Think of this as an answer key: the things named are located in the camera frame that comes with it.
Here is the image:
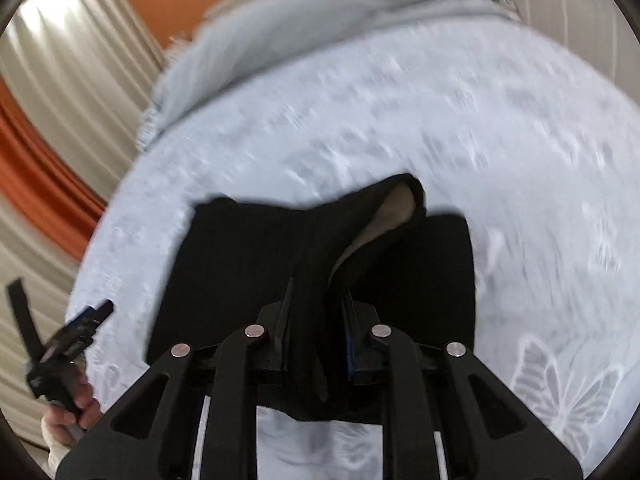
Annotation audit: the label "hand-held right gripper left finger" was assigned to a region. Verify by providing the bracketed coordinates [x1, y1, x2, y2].
[55, 277, 296, 480]

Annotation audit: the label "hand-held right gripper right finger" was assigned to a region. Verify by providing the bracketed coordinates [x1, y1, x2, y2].
[340, 295, 583, 480]

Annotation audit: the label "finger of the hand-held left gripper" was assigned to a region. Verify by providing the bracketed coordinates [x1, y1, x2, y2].
[6, 278, 44, 364]
[64, 299, 115, 342]

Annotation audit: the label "black pants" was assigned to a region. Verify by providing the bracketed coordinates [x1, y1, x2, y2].
[145, 172, 476, 423]

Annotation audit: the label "person's left hand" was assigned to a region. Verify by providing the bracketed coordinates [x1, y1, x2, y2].
[42, 367, 103, 448]

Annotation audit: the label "cream curtain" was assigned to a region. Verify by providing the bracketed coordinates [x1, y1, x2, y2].
[0, 0, 166, 201]
[0, 195, 101, 441]

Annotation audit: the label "orange curtain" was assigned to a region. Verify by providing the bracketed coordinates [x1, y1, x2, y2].
[0, 80, 108, 261]

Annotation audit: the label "bed with butterfly sheet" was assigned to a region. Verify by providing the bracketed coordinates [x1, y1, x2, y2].
[65, 20, 640, 480]

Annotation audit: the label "grey duvet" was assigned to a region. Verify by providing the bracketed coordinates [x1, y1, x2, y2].
[135, 0, 521, 153]

